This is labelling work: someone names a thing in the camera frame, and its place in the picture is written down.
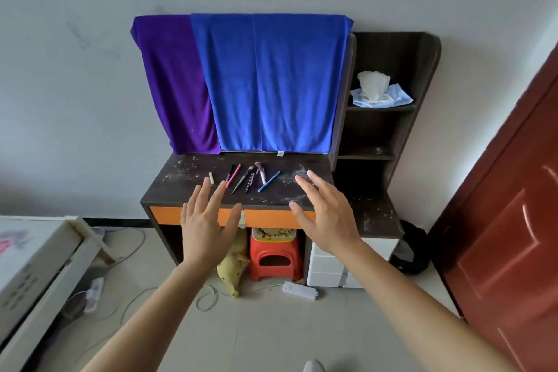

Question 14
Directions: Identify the person's right forearm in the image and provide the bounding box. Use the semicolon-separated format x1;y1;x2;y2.
344;241;520;372

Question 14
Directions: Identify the person's left forearm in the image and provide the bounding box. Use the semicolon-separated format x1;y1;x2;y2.
80;260;219;372

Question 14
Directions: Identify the person's left hand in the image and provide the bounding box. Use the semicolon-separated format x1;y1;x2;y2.
180;177;244;274

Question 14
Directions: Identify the white charger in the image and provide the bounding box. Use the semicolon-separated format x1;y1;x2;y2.
84;277;106;314

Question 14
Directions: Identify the orange drawer front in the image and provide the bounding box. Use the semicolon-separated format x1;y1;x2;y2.
149;206;317;230

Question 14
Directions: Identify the person's right hand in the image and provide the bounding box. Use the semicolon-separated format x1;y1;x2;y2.
289;170;363;257

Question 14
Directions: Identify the pink pencil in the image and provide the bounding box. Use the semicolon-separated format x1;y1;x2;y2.
224;164;242;189

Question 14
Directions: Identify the dark wooden table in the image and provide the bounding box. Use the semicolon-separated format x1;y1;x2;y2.
140;151;405;266

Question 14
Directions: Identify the dark wooden shelf unit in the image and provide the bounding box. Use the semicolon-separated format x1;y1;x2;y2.
329;31;442;194

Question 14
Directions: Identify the red wooden door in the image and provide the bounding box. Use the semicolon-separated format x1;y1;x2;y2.
429;42;558;372

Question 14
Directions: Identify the dark green makeup brush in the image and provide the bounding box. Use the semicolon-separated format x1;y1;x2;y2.
230;166;255;195

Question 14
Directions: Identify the white cable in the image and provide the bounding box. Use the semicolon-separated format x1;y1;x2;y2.
196;282;284;312

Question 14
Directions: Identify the blue towel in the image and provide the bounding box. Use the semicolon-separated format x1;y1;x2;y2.
189;13;355;155

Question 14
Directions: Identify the white power strip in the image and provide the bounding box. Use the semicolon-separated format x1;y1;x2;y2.
282;281;320;301

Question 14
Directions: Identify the white drawer cabinet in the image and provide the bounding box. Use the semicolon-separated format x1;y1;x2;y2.
306;237;400;289

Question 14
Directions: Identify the purple towel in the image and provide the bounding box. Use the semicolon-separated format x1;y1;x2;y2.
130;15;222;156

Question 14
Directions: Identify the yellow elephant toy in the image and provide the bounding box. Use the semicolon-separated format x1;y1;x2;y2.
216;227;252;299

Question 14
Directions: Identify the blue pencil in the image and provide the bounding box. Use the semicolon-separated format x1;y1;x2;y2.
257;170;282;194

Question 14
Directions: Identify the black trash bin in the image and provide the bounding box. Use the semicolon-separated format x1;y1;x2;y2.
389;220;432;277

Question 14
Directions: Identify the light blue tissue pack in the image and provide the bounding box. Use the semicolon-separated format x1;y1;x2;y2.
350;83;414;109

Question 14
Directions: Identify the red plastic stool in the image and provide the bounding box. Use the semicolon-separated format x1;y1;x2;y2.
249;227;305;283

